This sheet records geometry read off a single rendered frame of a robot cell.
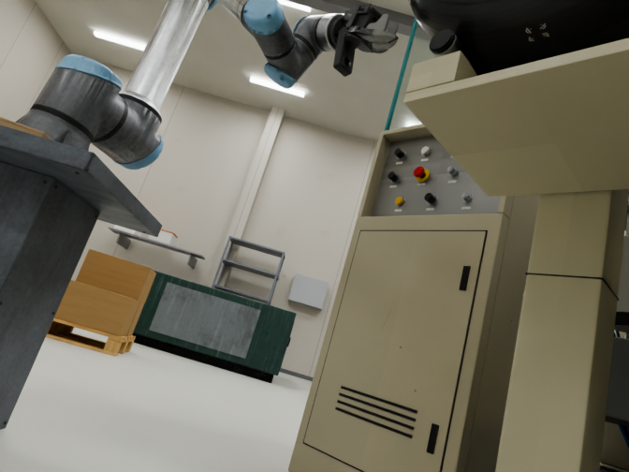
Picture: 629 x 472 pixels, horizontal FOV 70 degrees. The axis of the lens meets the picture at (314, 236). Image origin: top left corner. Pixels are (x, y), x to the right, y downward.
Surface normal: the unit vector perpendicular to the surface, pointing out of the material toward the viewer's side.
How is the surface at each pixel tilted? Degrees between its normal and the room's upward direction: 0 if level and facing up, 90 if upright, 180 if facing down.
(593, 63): 180
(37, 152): 90
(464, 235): 90
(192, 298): 90
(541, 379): 90
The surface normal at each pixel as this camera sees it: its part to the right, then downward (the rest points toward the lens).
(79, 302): 0.22, -0.20
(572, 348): -0.65, -0.38
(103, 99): 0.90, 0.20
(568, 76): -0.28, 0.92
